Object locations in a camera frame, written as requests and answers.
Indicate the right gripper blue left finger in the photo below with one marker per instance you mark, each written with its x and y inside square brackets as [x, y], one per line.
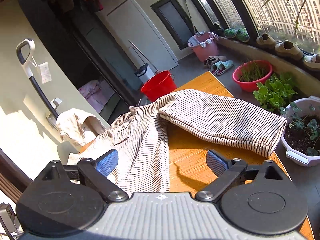
[94, 173]

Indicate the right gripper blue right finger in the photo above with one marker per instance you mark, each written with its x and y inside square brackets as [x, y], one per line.
[229, 172]

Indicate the striped beige sweater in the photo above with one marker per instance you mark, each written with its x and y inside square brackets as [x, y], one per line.
[142, 136]

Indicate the beige towel on chair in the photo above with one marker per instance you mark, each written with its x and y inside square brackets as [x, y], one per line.
[79, 127]

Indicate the pink bedding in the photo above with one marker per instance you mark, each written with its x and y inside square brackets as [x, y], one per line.
[97, 93]

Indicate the white planter with soil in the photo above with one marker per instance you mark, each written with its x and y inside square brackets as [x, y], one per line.
[301, 135]

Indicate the green leafy lettuce plant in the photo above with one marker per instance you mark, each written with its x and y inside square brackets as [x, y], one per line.
[277, 92]

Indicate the red basin with grass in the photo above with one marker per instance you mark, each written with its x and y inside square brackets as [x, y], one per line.
[248, 74]

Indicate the teal slippers on floor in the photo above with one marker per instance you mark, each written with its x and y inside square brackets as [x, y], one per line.
[221, 67]

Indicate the red plastic bucket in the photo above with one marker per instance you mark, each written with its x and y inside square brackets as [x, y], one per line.
[161, 84]

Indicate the white trash bin black lid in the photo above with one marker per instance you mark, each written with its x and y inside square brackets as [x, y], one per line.
[144, 73]

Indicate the brown shoes on floor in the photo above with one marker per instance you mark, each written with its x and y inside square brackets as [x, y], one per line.
[213, 59]

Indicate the white paper tag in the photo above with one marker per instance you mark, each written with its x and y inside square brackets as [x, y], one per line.
[44, 72]

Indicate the pink laundry basket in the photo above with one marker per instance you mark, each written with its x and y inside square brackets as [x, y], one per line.
[203, 44]

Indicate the beige shoe on sill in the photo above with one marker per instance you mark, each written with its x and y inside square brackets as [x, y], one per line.
[288, 49]
[266, 41]

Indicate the green slipper on sill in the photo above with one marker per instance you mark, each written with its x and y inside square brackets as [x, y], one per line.
[242, 35]
[230, 33]

